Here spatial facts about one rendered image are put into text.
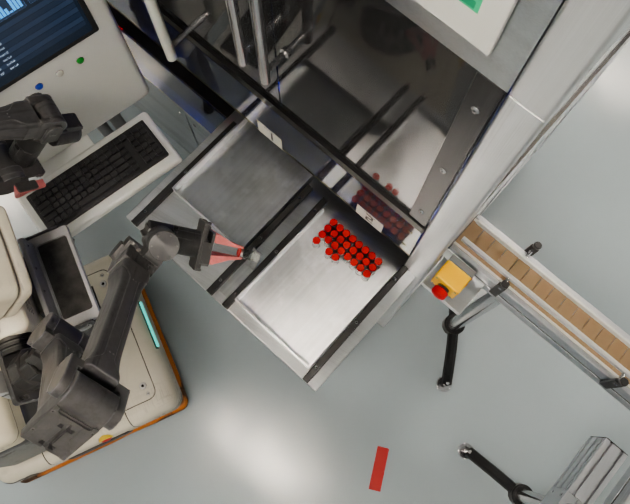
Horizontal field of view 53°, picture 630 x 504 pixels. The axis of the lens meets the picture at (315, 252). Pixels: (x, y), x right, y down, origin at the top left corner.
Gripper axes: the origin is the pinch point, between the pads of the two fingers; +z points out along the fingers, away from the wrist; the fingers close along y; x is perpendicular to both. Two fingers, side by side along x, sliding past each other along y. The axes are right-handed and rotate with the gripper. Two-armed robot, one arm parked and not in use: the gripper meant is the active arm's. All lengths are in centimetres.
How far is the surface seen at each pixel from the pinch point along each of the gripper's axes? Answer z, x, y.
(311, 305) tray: 29.2, 21.7, -12.7
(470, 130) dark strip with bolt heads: 16, -48, 30
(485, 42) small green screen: 4, -64, 37
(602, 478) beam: 126, 1, -45
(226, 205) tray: 5.9, 41.3, 7.0
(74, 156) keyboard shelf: -34, 72, 9
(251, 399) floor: 48, 96, -67
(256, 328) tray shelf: 16.8, 24.6, -21.7
